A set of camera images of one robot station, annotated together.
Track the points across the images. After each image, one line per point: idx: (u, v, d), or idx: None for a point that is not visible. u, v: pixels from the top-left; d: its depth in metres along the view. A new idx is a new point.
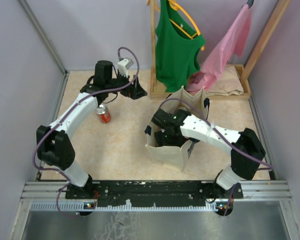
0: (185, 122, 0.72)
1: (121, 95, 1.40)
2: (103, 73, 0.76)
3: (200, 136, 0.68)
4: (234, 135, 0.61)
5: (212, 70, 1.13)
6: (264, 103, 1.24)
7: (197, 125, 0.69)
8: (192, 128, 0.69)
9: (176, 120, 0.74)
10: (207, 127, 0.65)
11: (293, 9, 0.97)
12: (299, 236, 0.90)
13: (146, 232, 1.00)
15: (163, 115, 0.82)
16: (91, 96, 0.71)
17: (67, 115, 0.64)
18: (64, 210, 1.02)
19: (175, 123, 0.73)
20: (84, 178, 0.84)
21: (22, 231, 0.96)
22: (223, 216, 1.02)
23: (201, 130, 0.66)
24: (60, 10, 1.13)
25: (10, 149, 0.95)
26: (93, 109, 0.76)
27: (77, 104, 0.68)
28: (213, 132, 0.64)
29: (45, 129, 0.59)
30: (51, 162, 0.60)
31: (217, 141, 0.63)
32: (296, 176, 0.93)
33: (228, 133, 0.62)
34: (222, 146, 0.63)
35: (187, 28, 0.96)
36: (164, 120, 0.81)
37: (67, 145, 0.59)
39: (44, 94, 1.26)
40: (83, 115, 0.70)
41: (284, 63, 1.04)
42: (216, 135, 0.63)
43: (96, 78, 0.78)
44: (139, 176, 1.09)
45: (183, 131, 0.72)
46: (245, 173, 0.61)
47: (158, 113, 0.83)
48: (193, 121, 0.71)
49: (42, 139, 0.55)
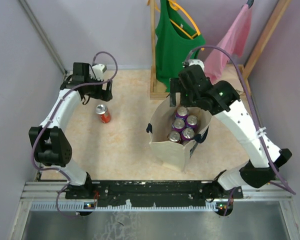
0: (231, 107, 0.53)
1: (120, 94, 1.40)
2: (82, 69, 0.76)
3: (239, 132, 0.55)
4: (275, 153, 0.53)
5: (212, 70, 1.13)
6: (264, 104, 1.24)
7: (243, 120, 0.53)
8: (235, 121, 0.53)
9: (221, 97, 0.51)
10: (256, 132, 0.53)
11: (293, 9, 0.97)
12: (298, 236, 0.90)
13: (146, 232, 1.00)
15: (201, 77, 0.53)
16: (73, 91, 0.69)
17: (56, 111, 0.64)
18: (64, 210, 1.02)
19: (220, 105, 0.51)
20: (83, 176, 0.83)
21: (22, 231, 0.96)
22: (223, 216, 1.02)
23: (246, 130, 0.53)
24: (60, 10, 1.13)
25: (10, 149, 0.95)
26: (78, 103, 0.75)
27: (61, 101, 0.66)
28: (258, 140, 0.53)
29: (37, 129, 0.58)
30: (50, 161, 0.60)
31: (254, 149, 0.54)
32: (296, 176, 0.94)
33: (270, 147, 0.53)
34: (252, 153, 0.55)
35: (187, 28, 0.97)
36: (201, 87, 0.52)
37: (63, 140, 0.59)
39: (44, 94, 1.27)
40: (70, 110, 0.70)
41: (285, 64, 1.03)
42: (258, 145, 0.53)
43: (74, 76, 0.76)
44: (139, 176, 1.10)
45: (221, 115, 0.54)
46: (252, 181, 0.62)
47: (196, 71, 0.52)
48: (240, 111, 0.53)
49: (37, 140, 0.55)
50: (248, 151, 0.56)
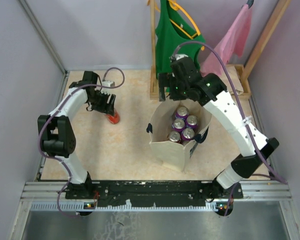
0: (218, 97, 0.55)
1: (121, 94, 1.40)
2: (91, 74, 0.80)
3: (225, 121, 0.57)
4: (261, 141, 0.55)
5: (212, 70, 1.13)
6: (264, 104, 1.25)
7: (229, 109, 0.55)
8: (222, 110, 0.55)
9: (208, 87, 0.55)
10: (242, 120, 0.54)
11: (293, 9, 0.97)
12: (298, 236, 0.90)
13: (146, 232, 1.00)
15: (192, 70, 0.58)
16: (80, 89, 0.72)
17: (64, 104, 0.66)
18: (65, 210, 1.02)
19: (206, 93, 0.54)
20: (83, 173, 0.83)
21: (22, 231, 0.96)
22: (224, 216, 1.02)
23: (233, 120, 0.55)
24: (60, 10, 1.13)
25: (10, 149, 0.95)
26: (83, 102, 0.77)
27: (70, 96, 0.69)
28: (244, 128, 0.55)
29: (45, 117, 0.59)
30: (55, 151, 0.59)
31: (240, 137, 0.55)
32: (296, 176, 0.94)
33: (257, 136, 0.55)
34: (240, 142, 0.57)
35: (187, 28, 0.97)
36: (191, 78, 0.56)
37: (69, 130, 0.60)
39: (44, 94, 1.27)
40: (76, 107, 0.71)
41: (284, 63, 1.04)
42: (244, 133, 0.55)
43: (82, 80, 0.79)
44: (139, 176, 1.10)
45: (208, 105, 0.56)
46: (242, 172, 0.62)
47: (187, 64, 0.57)
48: (227, 101, 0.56)
49: (44, 126, 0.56)
50: (236, 139, 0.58)
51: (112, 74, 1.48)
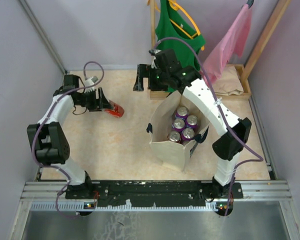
0: (193, 84, 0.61)
1: (121, 94, 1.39)
2: (72, 78, 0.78)
3: (201, 105, 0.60)
4: (233, 120, 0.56)
5: (212, 70, 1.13)
6: (263, 103, 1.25)
7: (203, 93, 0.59)
8: (196, 94, 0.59)
9: (184, 76, 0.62)
10: (214, 101, 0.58)
11: (293, 9, 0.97)
12: (298, 236, 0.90)
13: (146, 232, 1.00)
15: (173, 61, 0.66)
16: (66, 95, 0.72)
17: (51, 111, 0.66)
18: (63, 210, 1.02)
19: (182, 80, 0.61)
20: (82, 174, 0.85)
21: (22, 230, 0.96)
22: (224, 216, 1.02)
23: (206, 101, 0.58)
24: (60, 10, 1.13)
25: (10, 149, 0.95)
26: (71, 107, 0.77)
27: (56, 103, 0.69)
28: (217, 109, 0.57)
29: (34, 127, 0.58)
30: (50, 159, 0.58)
31: (214, 118, 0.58)
32: (296, 176, 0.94)
33: (229, 115, 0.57)
34: (215, 123, 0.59)
35: (187, 29, 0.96)
36: (171, 68, 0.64)
37: (61, 136, 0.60)
39: (44, 94, 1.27)
40: (64, 113, 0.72)
41: (284, 63, 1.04)
42: (217, 113, 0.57)
43: (64, 86, 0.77)
44: (139, 176, 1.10)
45: (185, 93, 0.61)
46: (223, 154, 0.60)
47: (169, 55, 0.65)
48: (201, 87, 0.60)
49: (36, 135, 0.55)
50: (211, 121, 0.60)
51: (112, 74, 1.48)
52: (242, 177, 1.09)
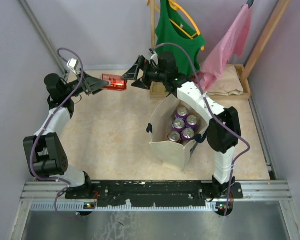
0: (183, 85, 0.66)
1: (121, 94, 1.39)
2: (55, 90, 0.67)
3: (192, 103, 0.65)
4: (219, 109, 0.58)
5: (212, 70, 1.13)
6: (263, 103, 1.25)
7: (192, 91, 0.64)
8: (186, 93, 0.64)
9: (176, 82, 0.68)
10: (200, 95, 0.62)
11: (293, 9, 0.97)
12: (298, 236, 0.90)
13: (146, 232, 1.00)
15: (173, 67, 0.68)
16: (62, 107, 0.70)
17: (47, 123, 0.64)
18: (62, 210, 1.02)
19: (174, 85, 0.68)
20: (81, 176, 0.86)
21: (22, 231, 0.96)
22: (224, 216, 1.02)
23: (193, 97, 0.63)
24: (60, 10, 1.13)
25: (10, 149, 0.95)
26: (68, 118, 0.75)
27: (52, 115, 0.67)
28: (203, 101, 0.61)
29: (30, 139, 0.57)
30: (48, 172, 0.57)
31: (203, 110, 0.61)
32: (296, 176, 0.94)
33: (215, 106, 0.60)
34: (205, 116, 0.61)
35: (187, 28, 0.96)
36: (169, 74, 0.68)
37: (59, 146, 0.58)
39: (45, 94, 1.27)
40: (60, 125, 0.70)
41: (284, 63, 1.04)
42: (203, 104, 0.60)
43: (52, 96, 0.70)
44: (139, 176, 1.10)
45: (179, 95, 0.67)
46: (216, 144, 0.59)
47: (171, 61, 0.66)
48: (190, 87, 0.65)
49: (33, 149, 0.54)
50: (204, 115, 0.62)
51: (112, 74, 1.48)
52: (242, 177, 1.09)
